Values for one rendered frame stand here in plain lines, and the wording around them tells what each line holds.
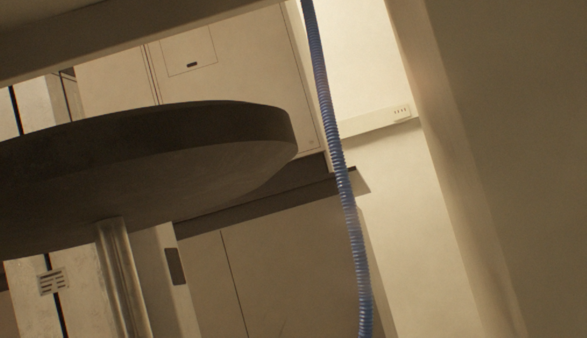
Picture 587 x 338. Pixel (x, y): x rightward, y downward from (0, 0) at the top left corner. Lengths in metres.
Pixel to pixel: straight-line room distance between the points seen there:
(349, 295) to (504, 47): 1.86
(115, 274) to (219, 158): 0.16
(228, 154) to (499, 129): 0.22
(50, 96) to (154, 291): 0.42
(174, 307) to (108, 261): 1.07
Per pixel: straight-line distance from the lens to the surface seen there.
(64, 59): 1.23
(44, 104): 1.84
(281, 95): 2.57
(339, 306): 2.45
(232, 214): 2.50
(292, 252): 2.46
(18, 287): 1.83
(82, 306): 1.78
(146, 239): 1.92
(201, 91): 2.61
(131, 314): 0.83
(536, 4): 0.63
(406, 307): 3.65
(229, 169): 0.75
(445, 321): 3.65
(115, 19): 1.22
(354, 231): 2.38
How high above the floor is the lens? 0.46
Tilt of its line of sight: 9 degrees up
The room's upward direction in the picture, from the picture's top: 16 degrees counter-clockwise
